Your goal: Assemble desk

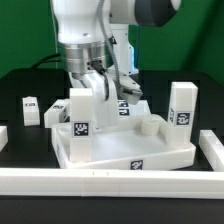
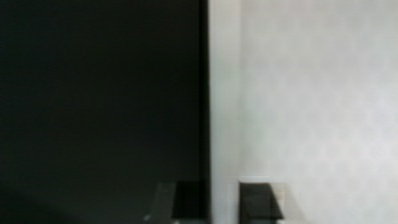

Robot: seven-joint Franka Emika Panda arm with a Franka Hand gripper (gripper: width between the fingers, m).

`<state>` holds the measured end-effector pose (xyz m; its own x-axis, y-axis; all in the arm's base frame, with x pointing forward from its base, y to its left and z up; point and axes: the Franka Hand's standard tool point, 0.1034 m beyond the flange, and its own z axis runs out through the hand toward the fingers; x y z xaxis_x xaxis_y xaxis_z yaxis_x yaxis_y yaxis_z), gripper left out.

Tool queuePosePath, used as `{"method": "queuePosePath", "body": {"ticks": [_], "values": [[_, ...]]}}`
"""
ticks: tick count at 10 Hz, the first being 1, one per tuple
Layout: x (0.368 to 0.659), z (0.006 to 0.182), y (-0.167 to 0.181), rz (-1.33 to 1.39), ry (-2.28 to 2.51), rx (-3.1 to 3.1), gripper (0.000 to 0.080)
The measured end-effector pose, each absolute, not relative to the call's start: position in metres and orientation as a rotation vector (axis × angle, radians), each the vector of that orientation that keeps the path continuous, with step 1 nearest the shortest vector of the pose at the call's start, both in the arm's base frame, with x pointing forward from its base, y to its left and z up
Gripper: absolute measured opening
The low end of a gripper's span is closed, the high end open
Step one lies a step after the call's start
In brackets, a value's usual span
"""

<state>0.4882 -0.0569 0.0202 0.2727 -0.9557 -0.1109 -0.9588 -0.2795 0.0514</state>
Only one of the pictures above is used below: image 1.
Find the white desk top tray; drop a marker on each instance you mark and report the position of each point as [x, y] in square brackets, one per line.
[136, 143]

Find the white U-shaped marker base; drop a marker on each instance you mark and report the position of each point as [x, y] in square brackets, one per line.
[59, 112]

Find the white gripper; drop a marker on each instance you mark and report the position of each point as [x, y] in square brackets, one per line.
[105, 110]

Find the white L-shaped obstacle fence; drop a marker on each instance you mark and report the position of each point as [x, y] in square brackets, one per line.
[65, 182]

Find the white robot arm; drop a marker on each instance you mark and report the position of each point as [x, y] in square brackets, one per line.
[85, 37]

